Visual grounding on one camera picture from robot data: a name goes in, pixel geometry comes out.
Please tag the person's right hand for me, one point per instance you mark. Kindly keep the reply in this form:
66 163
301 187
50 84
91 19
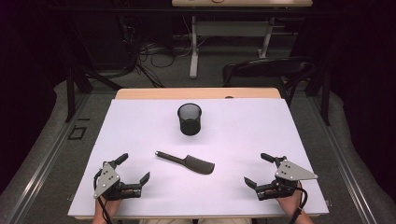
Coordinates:
289 203

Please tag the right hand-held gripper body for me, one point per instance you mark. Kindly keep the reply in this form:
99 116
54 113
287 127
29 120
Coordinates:
289 172

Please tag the black chair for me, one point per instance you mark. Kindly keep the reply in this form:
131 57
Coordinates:
267 67

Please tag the black horizontal frame bar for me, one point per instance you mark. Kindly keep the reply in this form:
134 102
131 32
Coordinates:
243 10

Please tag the aluminium floor rail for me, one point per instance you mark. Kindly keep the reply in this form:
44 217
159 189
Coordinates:
46 161
345 168

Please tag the person's left hand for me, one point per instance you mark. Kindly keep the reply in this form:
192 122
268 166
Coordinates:
110 207

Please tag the white table cover board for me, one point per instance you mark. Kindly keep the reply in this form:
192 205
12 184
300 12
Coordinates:
233 140

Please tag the dark curtain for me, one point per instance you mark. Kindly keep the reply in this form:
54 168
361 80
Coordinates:
25 77
367 77

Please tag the black mesh cup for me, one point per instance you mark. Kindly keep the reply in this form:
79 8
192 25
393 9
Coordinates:
190 124

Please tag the white-legged wooden desk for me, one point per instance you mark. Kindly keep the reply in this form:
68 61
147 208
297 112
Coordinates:
230 28

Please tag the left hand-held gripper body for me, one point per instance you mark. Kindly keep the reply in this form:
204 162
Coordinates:
107 182

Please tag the black metal stand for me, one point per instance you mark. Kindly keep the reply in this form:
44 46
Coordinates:
70 93
325 102

